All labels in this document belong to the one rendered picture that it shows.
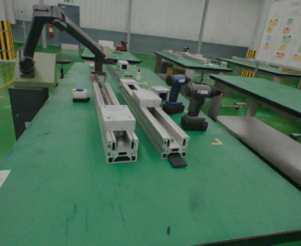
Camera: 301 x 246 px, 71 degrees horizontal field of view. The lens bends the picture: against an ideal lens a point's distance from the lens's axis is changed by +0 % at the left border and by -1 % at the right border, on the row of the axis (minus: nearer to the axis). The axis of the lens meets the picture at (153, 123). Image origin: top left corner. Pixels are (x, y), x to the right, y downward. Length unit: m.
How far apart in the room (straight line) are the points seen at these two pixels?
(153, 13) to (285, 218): 12.37
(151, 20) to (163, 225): 12.35
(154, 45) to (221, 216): 12.32
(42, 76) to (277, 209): 1.48
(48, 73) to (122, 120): 0.99
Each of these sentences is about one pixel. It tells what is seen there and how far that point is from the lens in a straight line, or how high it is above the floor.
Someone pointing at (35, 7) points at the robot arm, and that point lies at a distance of 1.30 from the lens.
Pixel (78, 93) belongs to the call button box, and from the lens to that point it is 1.28.
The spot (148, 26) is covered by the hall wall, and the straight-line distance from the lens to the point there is 12.66.
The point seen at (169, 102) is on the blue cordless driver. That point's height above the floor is 0.84.
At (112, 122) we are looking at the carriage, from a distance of 0.73.
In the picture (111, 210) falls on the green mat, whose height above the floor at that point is 0.78.
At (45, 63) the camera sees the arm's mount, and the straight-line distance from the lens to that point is 1.68.
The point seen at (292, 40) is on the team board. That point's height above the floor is 1.36.
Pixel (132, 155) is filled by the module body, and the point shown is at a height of 0.81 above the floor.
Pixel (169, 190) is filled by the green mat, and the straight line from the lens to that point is 0.64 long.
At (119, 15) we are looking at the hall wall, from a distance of 12.42.
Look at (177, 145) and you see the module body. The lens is 0.78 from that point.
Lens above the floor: 1.18
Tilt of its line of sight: 23 degrees down
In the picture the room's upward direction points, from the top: 7 degrees clockwise
